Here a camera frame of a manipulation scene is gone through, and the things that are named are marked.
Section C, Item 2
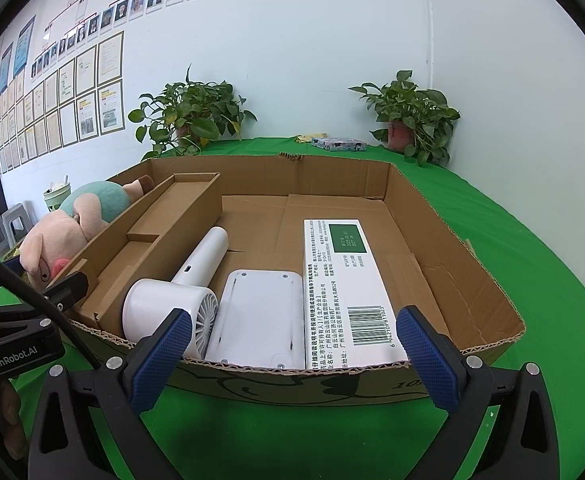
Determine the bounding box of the green plant in red pot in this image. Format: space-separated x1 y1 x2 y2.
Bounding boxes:
349 70 461 168

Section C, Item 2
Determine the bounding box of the black cable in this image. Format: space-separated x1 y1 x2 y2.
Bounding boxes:
0 240 102 368

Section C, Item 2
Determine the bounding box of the white plastic device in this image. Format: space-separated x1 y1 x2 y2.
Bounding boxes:
205 269 307 372

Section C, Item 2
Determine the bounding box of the blue wall poster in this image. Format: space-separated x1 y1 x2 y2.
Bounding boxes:
12 15 37 76
0 42 14 93

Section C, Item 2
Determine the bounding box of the white wall conduit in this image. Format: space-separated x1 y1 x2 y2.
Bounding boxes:
429 0 437 92

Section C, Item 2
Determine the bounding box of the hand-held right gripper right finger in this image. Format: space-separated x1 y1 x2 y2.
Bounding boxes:
395 304 562 480

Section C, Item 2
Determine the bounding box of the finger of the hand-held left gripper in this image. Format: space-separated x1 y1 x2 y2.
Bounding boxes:
0 271 90 333

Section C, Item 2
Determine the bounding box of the wall of framed certificates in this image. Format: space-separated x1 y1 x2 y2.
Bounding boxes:
0 30 126 176

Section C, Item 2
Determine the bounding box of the white hair dryer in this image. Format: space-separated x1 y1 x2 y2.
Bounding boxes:
122 226 230 361

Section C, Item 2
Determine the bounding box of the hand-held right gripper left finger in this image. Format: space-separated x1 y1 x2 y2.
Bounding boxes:
27 306 193 480

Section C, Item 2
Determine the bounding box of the row of portrait photos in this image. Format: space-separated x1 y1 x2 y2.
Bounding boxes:
30 0 260 78

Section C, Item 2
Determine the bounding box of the large cardboard box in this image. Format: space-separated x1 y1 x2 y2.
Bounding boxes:
60 152 527 408

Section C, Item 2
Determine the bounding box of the bushy potted green plant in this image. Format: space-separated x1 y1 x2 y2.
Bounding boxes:
127 64 258 162

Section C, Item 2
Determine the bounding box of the pale green cup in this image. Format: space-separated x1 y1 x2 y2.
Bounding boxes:
42 176 76 211

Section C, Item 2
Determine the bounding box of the pink pig plush toy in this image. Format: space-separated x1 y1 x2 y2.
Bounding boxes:
19 175 156 291

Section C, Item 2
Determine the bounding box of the green tablecloth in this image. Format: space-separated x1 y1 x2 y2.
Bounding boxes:
10 136 585 480

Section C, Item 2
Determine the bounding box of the white carton with green label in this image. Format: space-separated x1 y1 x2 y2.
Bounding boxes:
303 218 411 373

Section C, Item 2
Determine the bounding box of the cardboard divider insert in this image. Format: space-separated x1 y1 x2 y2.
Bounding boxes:
80 172 223 333

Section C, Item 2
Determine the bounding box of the colourful flat packet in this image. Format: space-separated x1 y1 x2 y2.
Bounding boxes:
311 136 368 153

